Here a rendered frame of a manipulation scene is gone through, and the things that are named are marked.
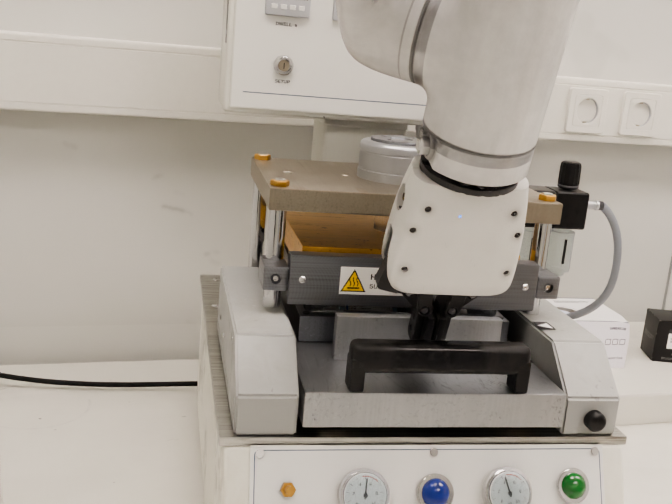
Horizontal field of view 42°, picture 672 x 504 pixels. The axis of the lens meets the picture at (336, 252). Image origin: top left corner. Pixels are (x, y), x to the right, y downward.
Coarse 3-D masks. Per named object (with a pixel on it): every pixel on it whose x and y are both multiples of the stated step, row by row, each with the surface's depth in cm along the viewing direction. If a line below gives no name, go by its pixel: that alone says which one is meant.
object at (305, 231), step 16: (288, 224) 86; (304, 224) 86; (320, 224) 86; (336, 224) 87; (352, 224) 88; (368, 224) 88; (384, 224) 85; (288, 240) 85; (304, 240) 79; (320, 240) 80; (336, 240) 80; (352, 240) 81; (368, 240) 81
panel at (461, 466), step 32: (256, 448) 68; (288, 448) 69; (320, 448) 69; (352, 448) 70; (384, 448) 70; (416, 448) 71; (448, 448) 71; (480, 448) 72; (512, 448) 73; (544, 448) 73; (576, 448) 74; (256, 480) 68; (288, 480) 68; (320, 480) 69; (416, 480) 70; (448, 480) 71; (480, 480) 72; (544, 480) 73
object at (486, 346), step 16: (352, 352) 68; (368, 352) 68; (384, 352) 68; (400, 352) 69; (416, 352) 69; (432, 352) 69; (448, 352) 69; (464, 352) 70; (480, 352) 70; (496, 352) 70; (512, 352) 70; (528, 352) 71; (352, 368) 68; (368, 368) 68; (384, 368) 69; (400, 368) 69; (416, 368) 69; (432, 368) 69; (448, 368) 70; (464, 368) 70; (480, 368) 70; (496, 368) 70; (512, 368) 71; (528, 368) 71; (352, 384) 69; (512, 384) 72
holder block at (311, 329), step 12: (288, 312) 85; (300, 312) 79; (312, 312) 79; (324, 312) 80; (336, 312) 80; (300, 324) 78; (312, 324) 79; (324, 324) 79; (504, 324) 82; (300, 336) 79; (312, 336) 79; (324, 336) 79; (504, 336) 82
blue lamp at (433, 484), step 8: (432, 480) 70; (440, 480) 70; (424, 488) 70; (432, 488) 70; (440, 488) 70; (448, 488) 70; (424, 496) 70; (432, 496) 69; (440, 496) 69; (448, 496) 70
